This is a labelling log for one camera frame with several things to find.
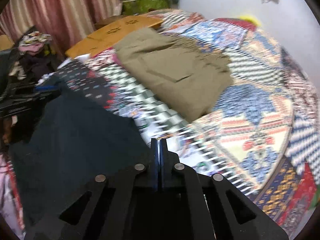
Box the dark navy pants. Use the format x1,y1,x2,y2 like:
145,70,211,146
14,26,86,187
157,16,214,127
9,76,150,225

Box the clothes pile on floor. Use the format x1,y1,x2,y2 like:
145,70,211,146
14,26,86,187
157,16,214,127
9,31,54,82

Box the khaki folded pants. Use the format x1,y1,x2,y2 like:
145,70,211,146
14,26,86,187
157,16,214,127
113,28,233,122

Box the pink striped curtain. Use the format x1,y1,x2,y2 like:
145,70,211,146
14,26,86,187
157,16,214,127
1,0,122,54

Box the orange cardboard box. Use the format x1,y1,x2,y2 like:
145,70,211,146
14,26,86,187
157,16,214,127
65,16,163,59

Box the colourful patchwork bed quilt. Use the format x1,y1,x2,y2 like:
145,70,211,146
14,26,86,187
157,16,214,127
56,9,319,236

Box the green storage bag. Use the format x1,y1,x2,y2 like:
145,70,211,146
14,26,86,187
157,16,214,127
122,0,169,15

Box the yellow curved headboard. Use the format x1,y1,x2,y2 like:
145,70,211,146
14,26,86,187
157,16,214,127
239,15,261,27

